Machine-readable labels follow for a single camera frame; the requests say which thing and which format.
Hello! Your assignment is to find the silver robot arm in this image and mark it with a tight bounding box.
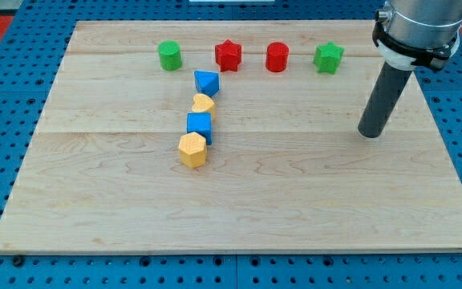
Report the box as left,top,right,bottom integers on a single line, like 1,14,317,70
372,0,462,71

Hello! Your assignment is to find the wooden board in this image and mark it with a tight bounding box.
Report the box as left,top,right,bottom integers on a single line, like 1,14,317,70
0,20,462,255

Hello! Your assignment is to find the blue triangle block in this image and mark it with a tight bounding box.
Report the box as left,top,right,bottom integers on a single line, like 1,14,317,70
194,71,220,97

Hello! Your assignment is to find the blue cube block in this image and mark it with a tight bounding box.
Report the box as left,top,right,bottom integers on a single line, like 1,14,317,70
186,112,213,145

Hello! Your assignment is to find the yellow hexagon block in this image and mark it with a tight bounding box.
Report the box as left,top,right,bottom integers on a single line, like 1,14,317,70
178,132,207,169

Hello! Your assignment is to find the yellow heart block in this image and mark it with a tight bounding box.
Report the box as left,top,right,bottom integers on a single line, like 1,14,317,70
192,93,217,120

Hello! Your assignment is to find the red star block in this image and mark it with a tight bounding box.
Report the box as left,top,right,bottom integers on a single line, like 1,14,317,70
215,39,242,71

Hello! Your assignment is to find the red cylinder block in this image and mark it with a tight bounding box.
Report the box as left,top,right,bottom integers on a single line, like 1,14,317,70
265,42,289,72

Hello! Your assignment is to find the green cylinder block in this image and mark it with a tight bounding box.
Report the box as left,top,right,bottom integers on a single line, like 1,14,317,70
158,40,182,71

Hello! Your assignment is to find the green star block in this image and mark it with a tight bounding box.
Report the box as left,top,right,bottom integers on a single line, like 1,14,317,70
313,42,345,75

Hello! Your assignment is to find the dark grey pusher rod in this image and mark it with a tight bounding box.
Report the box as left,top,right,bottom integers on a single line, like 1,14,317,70
358,62,412,138

